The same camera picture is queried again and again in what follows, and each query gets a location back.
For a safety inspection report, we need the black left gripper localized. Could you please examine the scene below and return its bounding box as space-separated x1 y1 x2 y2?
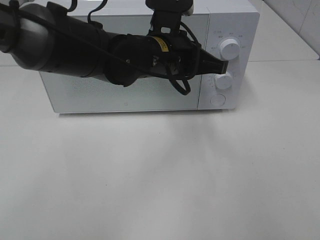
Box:
148 34 229 80

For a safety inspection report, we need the white timer knob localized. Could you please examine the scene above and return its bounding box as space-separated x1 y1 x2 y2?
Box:
214 72 234 90

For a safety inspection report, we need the round white door button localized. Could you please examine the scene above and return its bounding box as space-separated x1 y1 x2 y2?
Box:
210 94 226 107

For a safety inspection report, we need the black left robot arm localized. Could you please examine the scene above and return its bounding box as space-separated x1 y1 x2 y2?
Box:
0 0 228 95

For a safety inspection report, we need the upper white power knob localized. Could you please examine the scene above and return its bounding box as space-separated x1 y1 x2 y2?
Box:
218 37 241 61

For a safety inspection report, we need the white microwave oven body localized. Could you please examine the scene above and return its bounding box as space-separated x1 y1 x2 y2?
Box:
37 0 261 116

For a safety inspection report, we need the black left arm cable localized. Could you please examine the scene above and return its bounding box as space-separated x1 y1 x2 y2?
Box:
7 0 203 96

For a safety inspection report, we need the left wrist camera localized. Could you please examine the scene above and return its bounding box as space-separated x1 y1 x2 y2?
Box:
145 0 194 36

